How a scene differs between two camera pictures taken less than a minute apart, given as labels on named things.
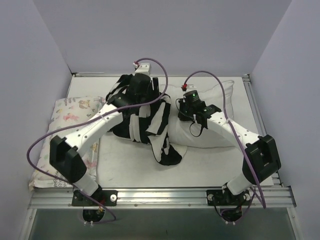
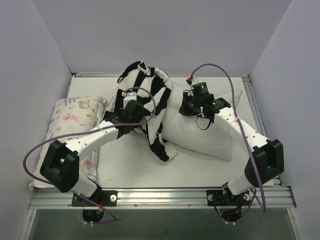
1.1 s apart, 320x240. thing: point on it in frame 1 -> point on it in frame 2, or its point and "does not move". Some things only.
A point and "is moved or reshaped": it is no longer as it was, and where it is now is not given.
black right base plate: [217, 197] does not move
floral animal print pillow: [67, 114] does not move
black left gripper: [153, 85] -> [116, 118]
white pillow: [219, 94] is moved or reshaped
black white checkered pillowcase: [146, 120] is moved or reshaped
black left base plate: [107, 198] does not move
